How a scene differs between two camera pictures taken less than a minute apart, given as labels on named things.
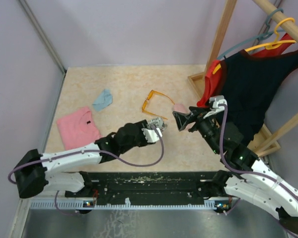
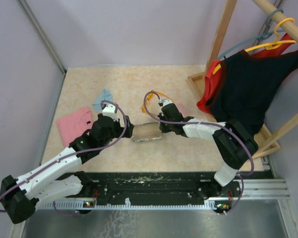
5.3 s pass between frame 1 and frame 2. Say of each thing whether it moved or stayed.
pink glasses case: stayed
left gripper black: moved
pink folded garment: stayed
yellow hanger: stayed
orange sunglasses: stayed
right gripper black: moved
